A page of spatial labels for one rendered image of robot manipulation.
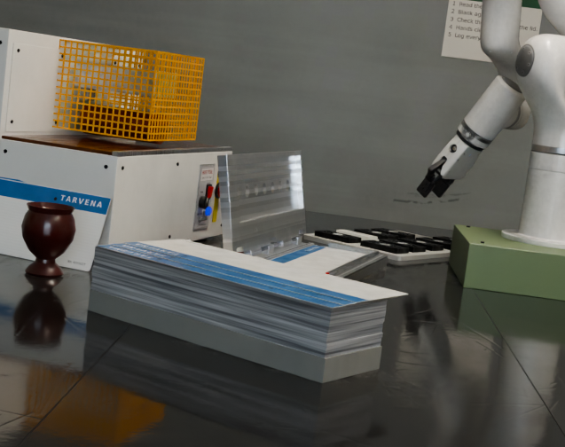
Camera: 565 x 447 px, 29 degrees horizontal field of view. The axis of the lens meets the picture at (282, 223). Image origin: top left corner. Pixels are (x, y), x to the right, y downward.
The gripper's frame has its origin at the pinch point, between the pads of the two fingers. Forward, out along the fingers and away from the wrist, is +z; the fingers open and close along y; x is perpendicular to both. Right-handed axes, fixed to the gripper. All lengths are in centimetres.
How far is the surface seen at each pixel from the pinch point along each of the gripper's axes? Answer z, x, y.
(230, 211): -4, -10, -86
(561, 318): -19, -56, -48
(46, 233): 4, -6, -119
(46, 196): 10, 8, -107
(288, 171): 0, 5, -51
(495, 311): -15, -49, -57
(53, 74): 2, 33, -94
